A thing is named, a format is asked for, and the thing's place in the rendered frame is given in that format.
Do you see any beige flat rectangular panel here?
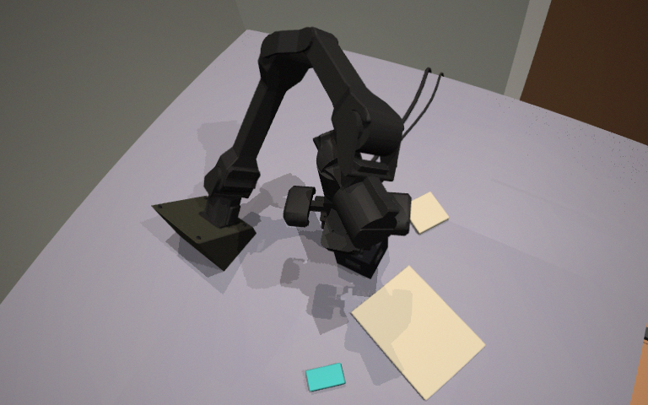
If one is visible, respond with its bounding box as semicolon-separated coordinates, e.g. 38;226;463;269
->
351;265;485;400

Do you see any turquoise rectangular block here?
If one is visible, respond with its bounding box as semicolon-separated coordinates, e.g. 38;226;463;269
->
306;363;346;392

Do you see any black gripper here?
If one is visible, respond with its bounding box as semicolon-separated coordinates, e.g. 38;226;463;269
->
283;186;412;236

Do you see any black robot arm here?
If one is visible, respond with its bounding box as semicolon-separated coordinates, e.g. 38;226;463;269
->
199;27;404;256

